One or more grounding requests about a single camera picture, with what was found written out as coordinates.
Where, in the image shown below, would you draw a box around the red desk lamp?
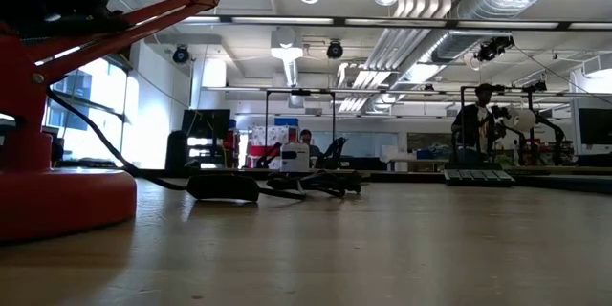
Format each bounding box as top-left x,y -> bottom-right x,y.
0,0 -> 223,244

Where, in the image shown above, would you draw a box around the black office chair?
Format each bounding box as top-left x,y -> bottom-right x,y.
164,129 -> 192,171

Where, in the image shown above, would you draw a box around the black monitor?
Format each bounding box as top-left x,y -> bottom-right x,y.
181,108 -> 231,141
576,107 -> 612,155

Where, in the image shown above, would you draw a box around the long ceiling light bar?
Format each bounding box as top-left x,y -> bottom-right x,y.
181,12 -> 612,30

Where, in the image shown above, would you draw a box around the white box device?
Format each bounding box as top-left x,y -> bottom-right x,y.
280,142 -> 311,173

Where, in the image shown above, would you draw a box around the person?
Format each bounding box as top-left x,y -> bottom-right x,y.
450,82 -> 498,164
298,128 -> 325,160

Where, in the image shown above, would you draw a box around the keyboard on far table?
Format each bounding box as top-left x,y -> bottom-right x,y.
443,167 -> 516,187

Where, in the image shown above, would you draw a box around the black lamp power cord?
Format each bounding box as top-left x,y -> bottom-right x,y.
45,86 -> 364,204

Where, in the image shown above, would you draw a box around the black background rig frame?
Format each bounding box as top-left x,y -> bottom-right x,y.
265,88 -> 336,171
459,83 -> 549,164

